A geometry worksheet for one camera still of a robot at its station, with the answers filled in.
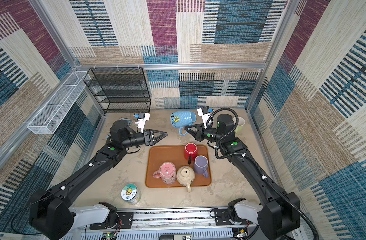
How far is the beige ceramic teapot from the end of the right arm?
0.78 ft

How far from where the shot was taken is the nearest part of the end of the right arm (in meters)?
0.56

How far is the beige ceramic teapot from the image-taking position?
0.80 m
